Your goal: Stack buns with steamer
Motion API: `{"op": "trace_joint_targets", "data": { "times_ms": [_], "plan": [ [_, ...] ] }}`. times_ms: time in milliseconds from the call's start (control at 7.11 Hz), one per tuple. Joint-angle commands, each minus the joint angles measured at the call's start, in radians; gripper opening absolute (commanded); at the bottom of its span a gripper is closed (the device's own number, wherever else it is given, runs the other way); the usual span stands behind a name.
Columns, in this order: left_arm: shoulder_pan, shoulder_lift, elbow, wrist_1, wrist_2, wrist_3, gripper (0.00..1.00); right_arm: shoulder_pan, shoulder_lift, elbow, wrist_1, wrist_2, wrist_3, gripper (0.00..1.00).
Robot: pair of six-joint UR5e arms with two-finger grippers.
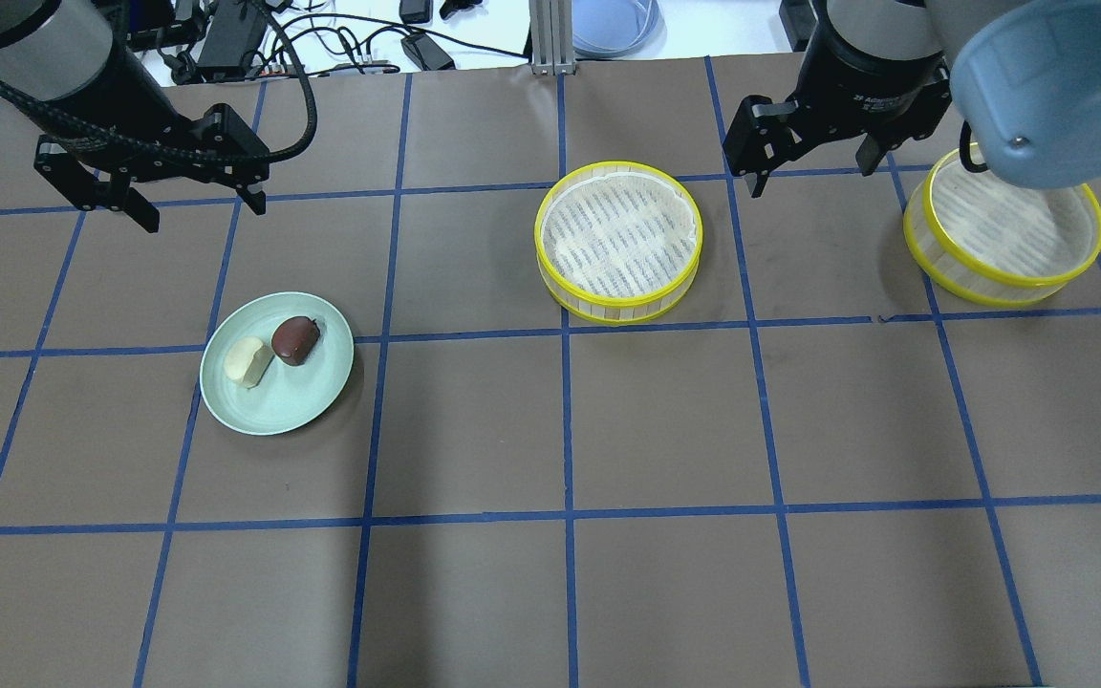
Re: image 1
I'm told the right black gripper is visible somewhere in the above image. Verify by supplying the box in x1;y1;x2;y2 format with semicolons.
723;57;951;199

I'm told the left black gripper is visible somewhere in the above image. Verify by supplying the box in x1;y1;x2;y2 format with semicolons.
34;91;270;232

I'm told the white steamed bun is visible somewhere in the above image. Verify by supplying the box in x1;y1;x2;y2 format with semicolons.
222;335;275;389

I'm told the yellow bamboo steamer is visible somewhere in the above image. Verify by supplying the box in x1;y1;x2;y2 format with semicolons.
901;149;1101;308
533;161;704;326

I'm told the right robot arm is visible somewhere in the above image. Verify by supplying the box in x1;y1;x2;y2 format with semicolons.
723;1;1101;197

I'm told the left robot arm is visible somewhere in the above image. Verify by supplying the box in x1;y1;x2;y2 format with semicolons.
0;1;270;232

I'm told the brown steamed bun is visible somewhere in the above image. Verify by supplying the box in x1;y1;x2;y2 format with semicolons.
270;316;321;367

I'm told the black power adapter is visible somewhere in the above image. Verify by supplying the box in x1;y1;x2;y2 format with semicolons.
196;1;270;81

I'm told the mint green plate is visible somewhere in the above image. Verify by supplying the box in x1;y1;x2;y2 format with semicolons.
198;291;355;436

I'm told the blue plate on desk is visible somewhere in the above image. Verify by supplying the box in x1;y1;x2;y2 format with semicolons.
573;1;659;58

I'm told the aluminium frame post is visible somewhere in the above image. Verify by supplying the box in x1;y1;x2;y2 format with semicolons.
528;0;577;75

